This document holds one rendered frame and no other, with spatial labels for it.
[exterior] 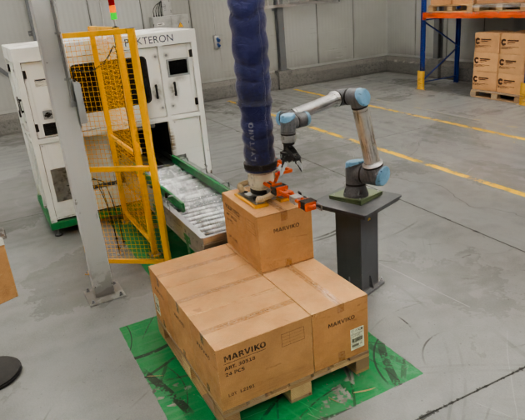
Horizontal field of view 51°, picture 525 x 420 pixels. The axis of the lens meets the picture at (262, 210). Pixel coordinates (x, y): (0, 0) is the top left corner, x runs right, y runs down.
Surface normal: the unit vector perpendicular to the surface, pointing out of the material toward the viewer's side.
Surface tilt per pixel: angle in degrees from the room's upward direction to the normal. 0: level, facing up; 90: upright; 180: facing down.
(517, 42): 88
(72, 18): 90
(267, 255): 90
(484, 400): 0
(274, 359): 90
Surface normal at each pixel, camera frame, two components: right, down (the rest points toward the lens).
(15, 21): 0.44, 0.30
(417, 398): -0.08, -0.93
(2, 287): 0.77, 0.17
